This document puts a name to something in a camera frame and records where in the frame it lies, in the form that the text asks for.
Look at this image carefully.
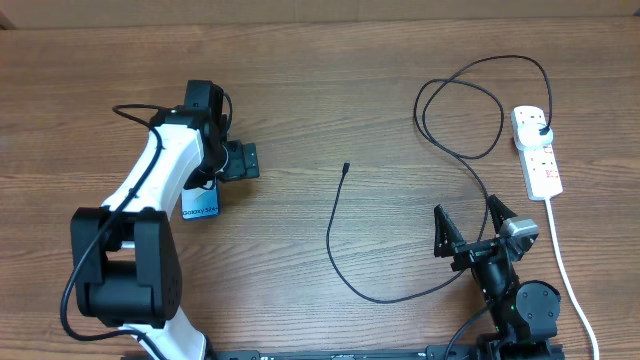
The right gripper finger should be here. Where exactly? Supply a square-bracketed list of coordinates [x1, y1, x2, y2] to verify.
[434, 205, 466, 258]
[487, 194, 517, 233]

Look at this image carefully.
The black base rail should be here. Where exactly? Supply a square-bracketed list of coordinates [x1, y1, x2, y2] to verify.
[204, 345, 566, 360]

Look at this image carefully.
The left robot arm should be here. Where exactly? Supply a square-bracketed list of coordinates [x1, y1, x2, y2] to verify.
[59, 80, 260, 359]

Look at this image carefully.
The white power strip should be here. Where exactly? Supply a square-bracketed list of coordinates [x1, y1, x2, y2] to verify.
[510, 105, 563, 201]

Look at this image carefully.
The white power strip cord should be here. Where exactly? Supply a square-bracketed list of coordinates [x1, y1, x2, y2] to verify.
[543, 197, 601, 360]

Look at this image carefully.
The white charger plug adapter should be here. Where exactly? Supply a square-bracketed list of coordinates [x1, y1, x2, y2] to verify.
[514, 123, 554, 151]

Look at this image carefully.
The Samsung Galaxy smartphone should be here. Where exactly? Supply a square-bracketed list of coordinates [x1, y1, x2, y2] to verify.
[181, 180, 220, 220]

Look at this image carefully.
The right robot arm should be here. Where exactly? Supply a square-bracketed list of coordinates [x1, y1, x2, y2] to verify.
[426, 195, 564, 359]

